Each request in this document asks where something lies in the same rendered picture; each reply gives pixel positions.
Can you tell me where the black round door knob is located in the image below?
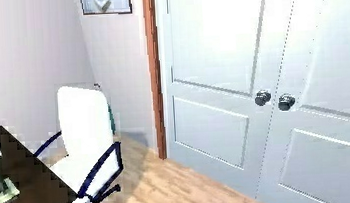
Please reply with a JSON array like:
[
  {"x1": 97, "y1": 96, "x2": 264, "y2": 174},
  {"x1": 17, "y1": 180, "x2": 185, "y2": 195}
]
[
  {"x1": 277, "y1": 92, "x2": 298, "y2": 112},
  {"x1": 254, "y1": 88, "x2": 272, "y2": 107}
]

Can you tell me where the framed wall picture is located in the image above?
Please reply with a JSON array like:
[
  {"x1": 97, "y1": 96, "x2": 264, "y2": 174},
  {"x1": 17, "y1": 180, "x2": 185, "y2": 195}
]
[{"x1": 79, "y1": 0, "x2": 133, "y2": 17}]

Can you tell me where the teal object behind chair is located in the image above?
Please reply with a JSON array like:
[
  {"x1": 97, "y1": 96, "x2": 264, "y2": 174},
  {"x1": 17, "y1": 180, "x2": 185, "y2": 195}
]
[{"x1": 106, "y1": 104, "x2": 117, "y2": 137}]

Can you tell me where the white office chair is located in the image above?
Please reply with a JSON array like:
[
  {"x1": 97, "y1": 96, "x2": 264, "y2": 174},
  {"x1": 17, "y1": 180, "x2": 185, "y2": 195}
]
[{"x1": 30, "y1": 82, "x2": 126, "y2": 203}]

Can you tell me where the dark brown desk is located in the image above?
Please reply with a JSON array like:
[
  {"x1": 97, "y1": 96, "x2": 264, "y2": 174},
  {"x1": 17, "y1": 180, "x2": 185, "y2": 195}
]
[{"x1": 0, "y1": 120, "x2": 79, "y2": 203}]

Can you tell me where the white panelled door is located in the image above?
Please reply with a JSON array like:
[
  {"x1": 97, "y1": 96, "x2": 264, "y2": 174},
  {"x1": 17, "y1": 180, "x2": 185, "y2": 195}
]
[
  {"x1": 156, "y1": 0, "x2": 310, "y2": 203},
  {"x1": 244, "y1": 0, "x2": 350, "y2": 203}
]

